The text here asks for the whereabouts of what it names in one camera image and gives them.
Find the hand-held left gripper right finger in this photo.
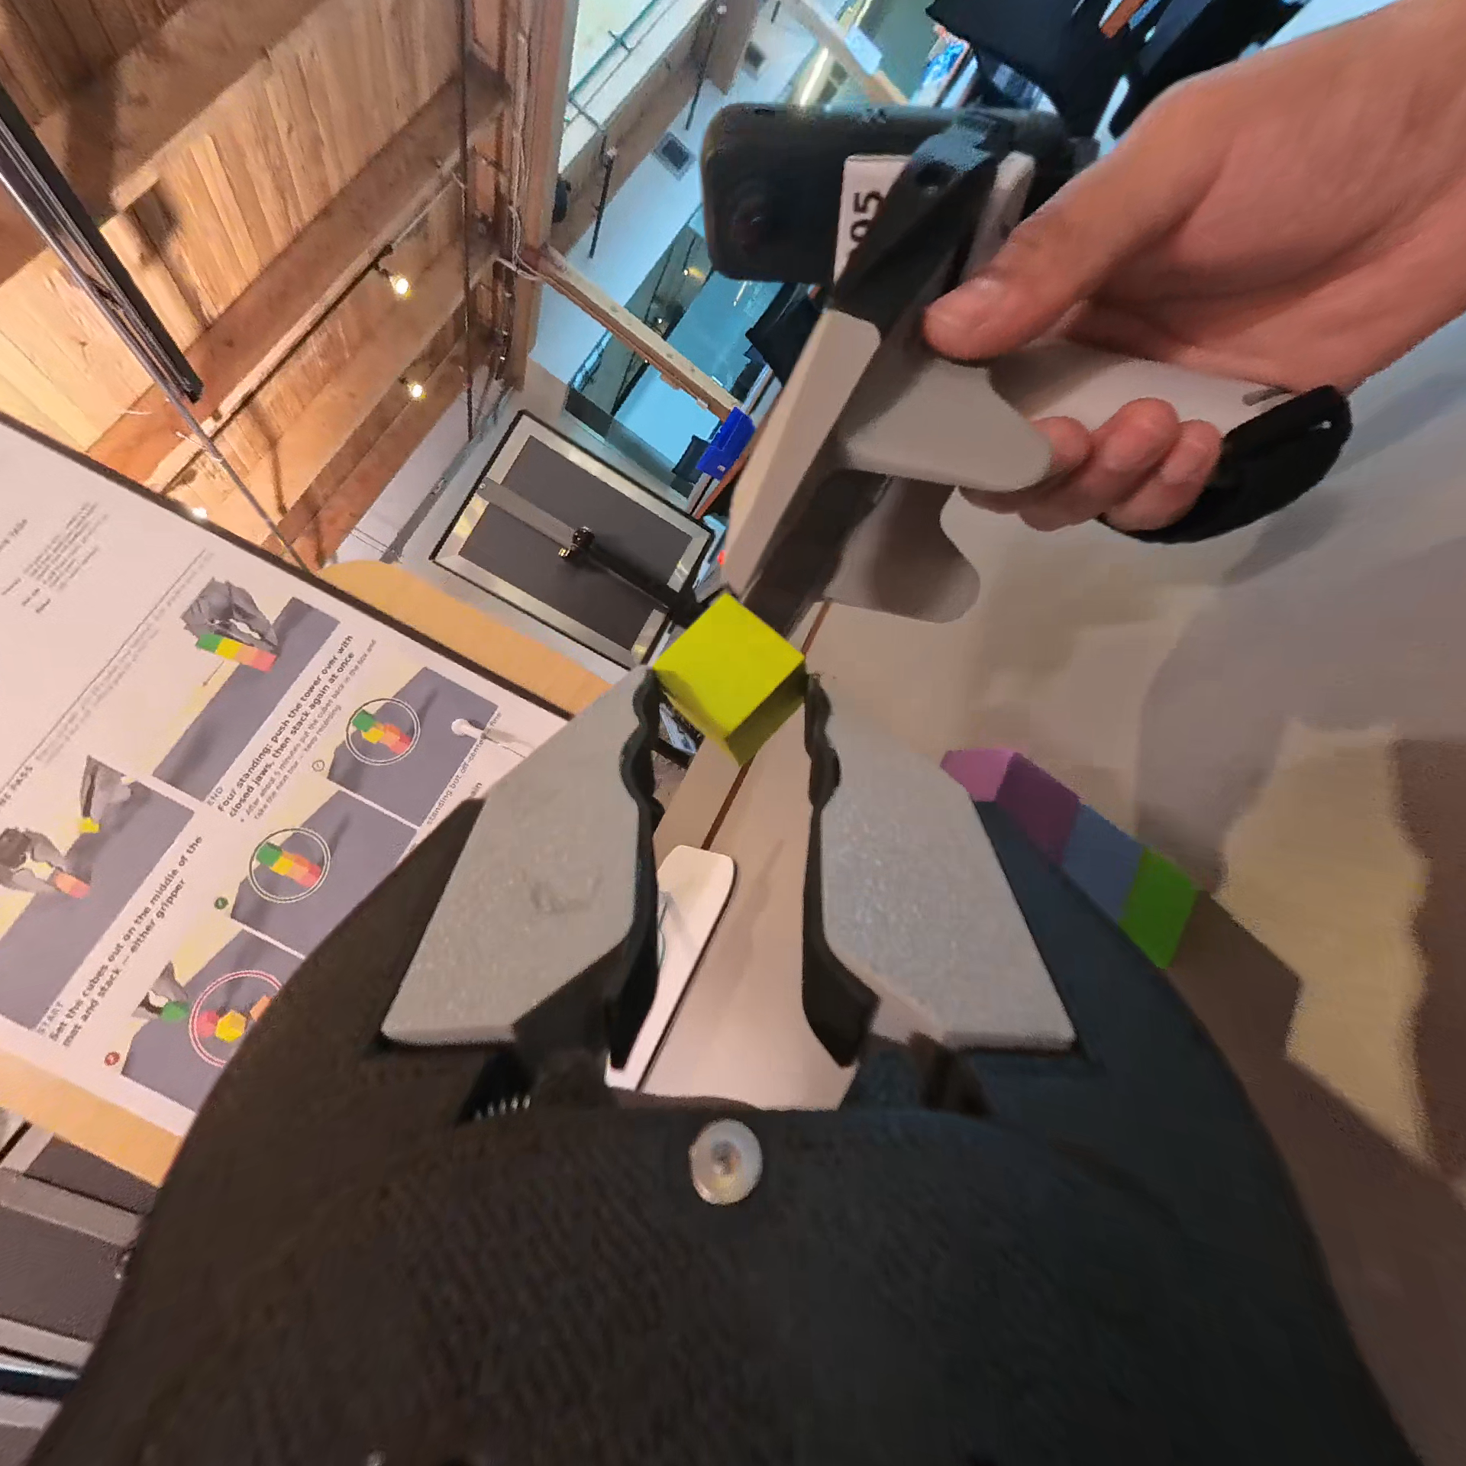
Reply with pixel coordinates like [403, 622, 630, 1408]
[804, 676, 1077, 1068]

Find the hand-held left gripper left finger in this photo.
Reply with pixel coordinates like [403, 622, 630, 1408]
[379, 671, 668, 1069]

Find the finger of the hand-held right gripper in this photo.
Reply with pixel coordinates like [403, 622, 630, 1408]
[724, 309, 896, 631]
[827, 495, 963, 628]

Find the purple foam cube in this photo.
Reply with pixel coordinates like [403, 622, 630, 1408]
[944, 747, 1083, 866]

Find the blue foam cube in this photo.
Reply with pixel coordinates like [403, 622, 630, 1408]
[1058, 802, 1148, 921]

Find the yellow foam cube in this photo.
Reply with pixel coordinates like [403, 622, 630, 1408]
[653, 592, 807, 765]

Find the green foam cube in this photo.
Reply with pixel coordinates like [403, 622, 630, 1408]
[1118, 848, 1197, 971]

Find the person's right hand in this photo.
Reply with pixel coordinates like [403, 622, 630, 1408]
[922, 0, 1466, 535]

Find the blue storage crate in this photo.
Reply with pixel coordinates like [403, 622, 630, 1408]
[693, 407, 756, 480]

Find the grey framed door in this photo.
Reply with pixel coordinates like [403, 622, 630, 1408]
[429, 412, 719, 667]

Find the white document stand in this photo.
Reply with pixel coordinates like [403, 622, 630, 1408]
[0, 412, 733, 1188]

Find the printed instruction sheet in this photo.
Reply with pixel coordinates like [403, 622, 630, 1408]
[0, 419, 573, 1142]

